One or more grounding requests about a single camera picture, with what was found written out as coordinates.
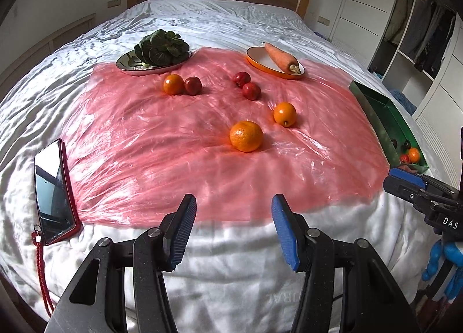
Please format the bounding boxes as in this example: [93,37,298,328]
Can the white bed duvet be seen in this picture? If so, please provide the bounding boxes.
[1,0,436,332]

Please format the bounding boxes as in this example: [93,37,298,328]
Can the smartphone in red case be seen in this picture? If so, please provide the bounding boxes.
[34,139,82,245]

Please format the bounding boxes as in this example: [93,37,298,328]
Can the wall socket left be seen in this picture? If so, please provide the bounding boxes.
[107,0,122,8]

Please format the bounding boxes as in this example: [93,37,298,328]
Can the blue gloved right hand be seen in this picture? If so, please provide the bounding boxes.
[421,240,462,302]

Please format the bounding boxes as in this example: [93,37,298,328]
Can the green rectangular tray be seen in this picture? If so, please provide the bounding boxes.
[349,81,429,174]

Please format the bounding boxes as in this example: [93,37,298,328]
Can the red plum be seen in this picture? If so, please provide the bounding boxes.
[242,82,261,101]
[232,71,251,89]
[184,76,203,96]

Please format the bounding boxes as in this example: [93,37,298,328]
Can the white wardrobe with shelves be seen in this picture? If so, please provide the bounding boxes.
[330,0,462,186]

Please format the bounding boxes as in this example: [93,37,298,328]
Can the red phone strap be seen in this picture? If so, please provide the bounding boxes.
[30,223,55,317]

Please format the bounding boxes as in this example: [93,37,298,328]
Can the dark green leafy vegetable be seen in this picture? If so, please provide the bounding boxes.
[134,29,190,68]

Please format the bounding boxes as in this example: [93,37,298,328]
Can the red apple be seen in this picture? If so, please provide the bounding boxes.
[399,154,410,163]

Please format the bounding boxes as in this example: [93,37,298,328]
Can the smooth orange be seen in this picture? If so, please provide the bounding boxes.
[273,102,297,128]

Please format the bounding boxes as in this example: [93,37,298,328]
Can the patterned plate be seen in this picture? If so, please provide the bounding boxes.
[115,50,193,76]

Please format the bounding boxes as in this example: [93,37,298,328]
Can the wall socket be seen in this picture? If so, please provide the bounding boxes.
[317,16,330,27]
[107,0,122,8]

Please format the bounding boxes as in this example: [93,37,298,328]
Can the orange rimmed white dish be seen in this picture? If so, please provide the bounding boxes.
[246,47,305,80]

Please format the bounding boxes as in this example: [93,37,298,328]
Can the hanging dark clothes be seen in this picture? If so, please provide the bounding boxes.
[384,0,456,78]

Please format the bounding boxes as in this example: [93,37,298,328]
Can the blue cloth on floor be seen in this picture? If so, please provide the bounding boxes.
[389,90,417,115]

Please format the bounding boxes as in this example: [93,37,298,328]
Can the mandarin orange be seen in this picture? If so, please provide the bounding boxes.
[407,147,421,164]

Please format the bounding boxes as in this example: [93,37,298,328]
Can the large orange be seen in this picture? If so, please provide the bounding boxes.
[229,121,264,153]

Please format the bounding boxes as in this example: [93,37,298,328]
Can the pink plastic sheet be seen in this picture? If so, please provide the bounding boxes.
[63,47,389,227]

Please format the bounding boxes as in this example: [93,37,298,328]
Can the orange carrot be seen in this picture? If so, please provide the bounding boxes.
[264,42,301,75]

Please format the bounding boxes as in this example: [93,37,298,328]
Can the wall socket right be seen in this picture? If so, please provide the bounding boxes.
[317,16,330,27]

